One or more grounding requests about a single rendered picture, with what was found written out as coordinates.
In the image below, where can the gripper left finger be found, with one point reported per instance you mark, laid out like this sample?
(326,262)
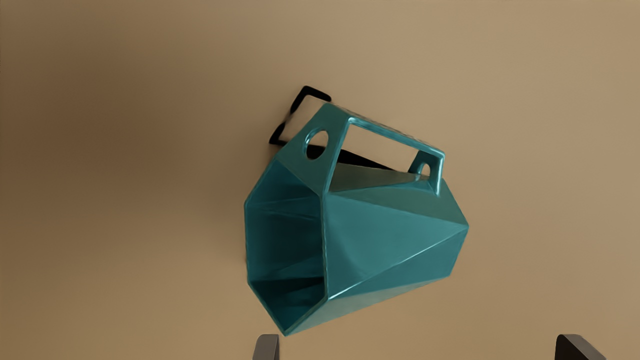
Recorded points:
(266,348)

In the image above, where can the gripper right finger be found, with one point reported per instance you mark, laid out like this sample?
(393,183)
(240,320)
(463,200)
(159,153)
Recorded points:
(577,349)

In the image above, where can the teal faceted mug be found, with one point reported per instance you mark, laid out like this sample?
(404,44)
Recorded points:
(380,235)

